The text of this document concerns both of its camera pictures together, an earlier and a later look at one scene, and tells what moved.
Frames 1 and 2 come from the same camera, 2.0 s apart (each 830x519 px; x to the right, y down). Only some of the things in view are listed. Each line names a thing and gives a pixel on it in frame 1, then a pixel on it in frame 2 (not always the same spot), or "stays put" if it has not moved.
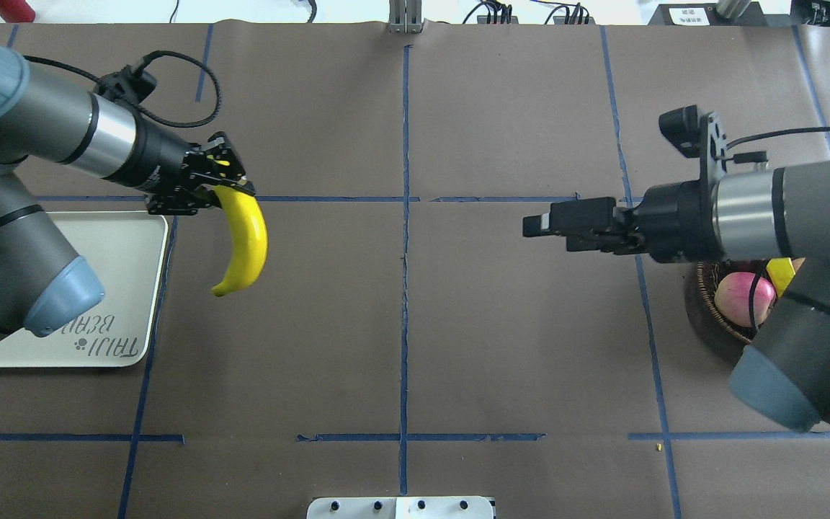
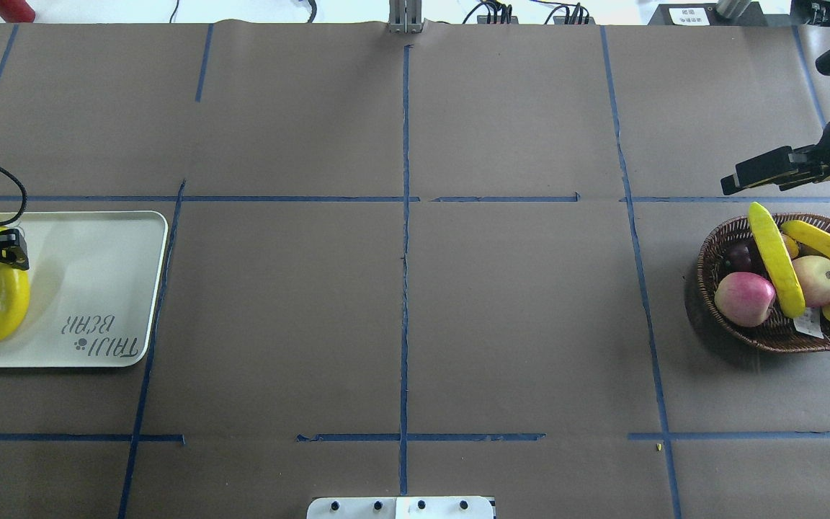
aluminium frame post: x=405 y=16 stays put
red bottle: x=14 y=11 stays put
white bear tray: x=127 y=250 stays put
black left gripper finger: x=243 y=186 to x=13 y=250
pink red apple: x=732 y=296 stays put
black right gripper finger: x=570 y=217 to x=786 y=168
